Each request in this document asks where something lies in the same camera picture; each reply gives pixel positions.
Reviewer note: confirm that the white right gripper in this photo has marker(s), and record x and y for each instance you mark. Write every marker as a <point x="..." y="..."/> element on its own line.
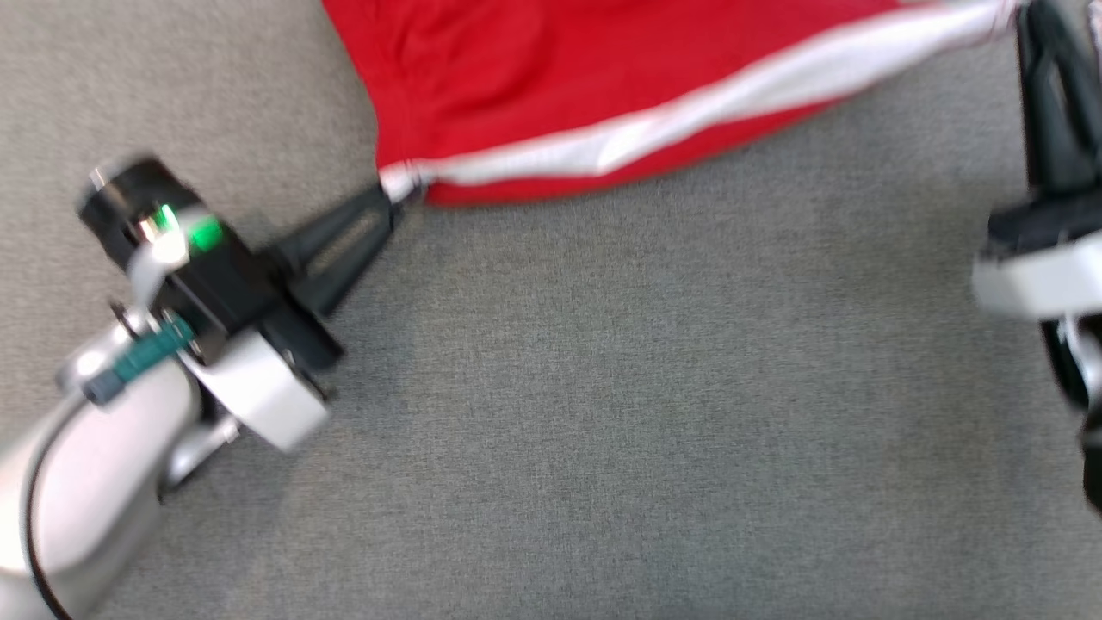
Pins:
<point x="1042" y="275"/>

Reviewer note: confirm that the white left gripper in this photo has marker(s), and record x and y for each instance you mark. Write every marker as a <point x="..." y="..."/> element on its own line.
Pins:
<point x="267" y="396"/>

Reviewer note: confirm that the red shorts with white trim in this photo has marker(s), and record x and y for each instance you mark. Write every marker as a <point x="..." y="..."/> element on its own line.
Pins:
<point x="516" y="77"/>

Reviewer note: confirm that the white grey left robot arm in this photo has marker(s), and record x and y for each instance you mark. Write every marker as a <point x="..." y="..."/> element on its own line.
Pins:
<point x="95" y="499"/>

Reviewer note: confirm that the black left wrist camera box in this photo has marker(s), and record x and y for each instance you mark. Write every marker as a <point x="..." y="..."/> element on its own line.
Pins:
<point x="228" y="288"/>

